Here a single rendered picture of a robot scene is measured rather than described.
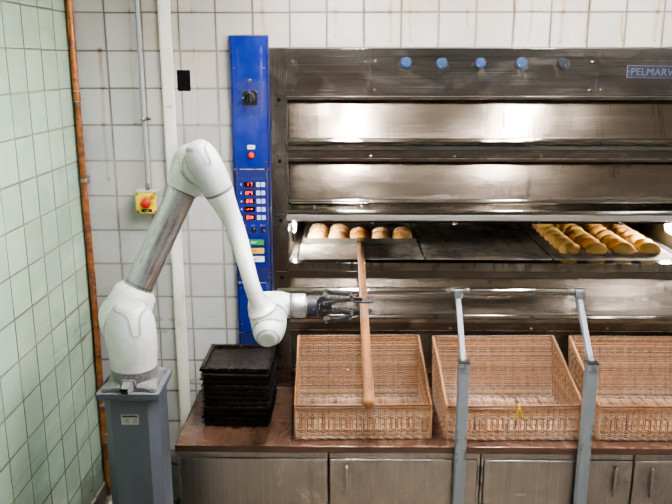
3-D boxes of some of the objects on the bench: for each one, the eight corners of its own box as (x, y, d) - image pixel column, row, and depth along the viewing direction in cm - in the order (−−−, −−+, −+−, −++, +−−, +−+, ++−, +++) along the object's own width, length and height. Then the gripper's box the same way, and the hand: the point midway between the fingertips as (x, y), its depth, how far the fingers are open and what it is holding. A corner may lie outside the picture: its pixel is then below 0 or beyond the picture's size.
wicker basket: (561, 390, 350) (566, 334, 343) (685, 391, 349) (692, 334, 342) (595, 442, 302) (600, 377, 296) (738, 443, 302) (747, 378, 295)
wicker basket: (296, 390, 350) (296, 333, 343) (419, 389, 351) (420, 332, 344) (292, 441, 303) (291, 376, 296) (433, 440, 304) (435, 376, 297)
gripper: (307, 281, 277) (372, 282, 277) (307, 323, 281) (371, 323, 281) (305, 287, 270) (372, 288, 270) (306, 330, 274) (372, 330, 274)
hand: (362, 306), depth 275 cm, fingers closed on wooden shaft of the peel, 3 cm apart
